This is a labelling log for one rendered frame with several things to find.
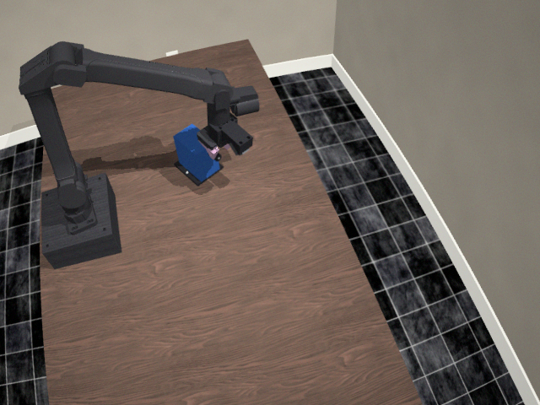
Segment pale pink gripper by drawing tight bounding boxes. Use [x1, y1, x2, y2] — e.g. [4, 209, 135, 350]
[197, 119, 230, 159]

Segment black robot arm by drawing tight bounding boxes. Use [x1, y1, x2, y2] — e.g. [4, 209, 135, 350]
[19, 41, 260, 235]

